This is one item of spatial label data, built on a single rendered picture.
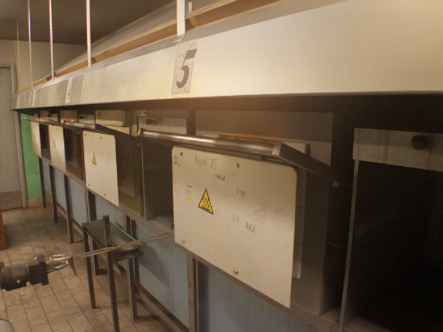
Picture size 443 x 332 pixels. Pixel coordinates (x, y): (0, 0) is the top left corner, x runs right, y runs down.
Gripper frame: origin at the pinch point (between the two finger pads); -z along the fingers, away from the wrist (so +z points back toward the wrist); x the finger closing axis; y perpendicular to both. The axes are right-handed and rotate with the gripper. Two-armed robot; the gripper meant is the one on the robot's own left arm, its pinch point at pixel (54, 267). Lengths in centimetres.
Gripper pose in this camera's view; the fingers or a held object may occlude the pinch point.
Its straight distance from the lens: 142.7
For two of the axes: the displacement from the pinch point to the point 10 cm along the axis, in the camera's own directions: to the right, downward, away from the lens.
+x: -0.1, -9.8, -1.8
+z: -7.8, 1.2, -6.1
